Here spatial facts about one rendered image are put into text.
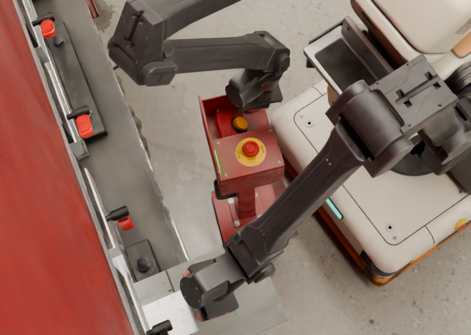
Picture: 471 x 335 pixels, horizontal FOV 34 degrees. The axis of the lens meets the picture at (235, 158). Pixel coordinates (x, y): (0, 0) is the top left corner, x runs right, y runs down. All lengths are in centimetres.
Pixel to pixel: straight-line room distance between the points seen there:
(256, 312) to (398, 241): 88
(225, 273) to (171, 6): 45
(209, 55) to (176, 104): 129
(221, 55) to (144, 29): 24
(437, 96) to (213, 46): 57
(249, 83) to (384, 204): 84
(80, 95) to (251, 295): 61
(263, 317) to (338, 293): 105
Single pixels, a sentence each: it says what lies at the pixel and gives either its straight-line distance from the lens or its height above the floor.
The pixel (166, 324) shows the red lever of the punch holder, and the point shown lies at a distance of 124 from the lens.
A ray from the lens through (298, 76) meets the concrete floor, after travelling 276.
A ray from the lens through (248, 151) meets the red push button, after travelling 178.
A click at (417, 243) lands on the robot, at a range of 232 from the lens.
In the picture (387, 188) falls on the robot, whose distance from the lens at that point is 234.
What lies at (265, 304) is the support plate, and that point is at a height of 100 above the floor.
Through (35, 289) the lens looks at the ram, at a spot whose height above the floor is 194.
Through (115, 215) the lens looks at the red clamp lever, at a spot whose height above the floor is 125.
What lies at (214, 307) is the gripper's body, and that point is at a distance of 140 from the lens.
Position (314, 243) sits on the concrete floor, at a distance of 256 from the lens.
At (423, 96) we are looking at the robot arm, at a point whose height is 159.
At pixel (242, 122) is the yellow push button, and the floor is 73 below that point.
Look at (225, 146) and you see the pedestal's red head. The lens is 182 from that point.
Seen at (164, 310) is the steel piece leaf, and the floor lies 100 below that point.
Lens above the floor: 249
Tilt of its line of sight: 71 degrees down
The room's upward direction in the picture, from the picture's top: 5 degrees counter-clockwise
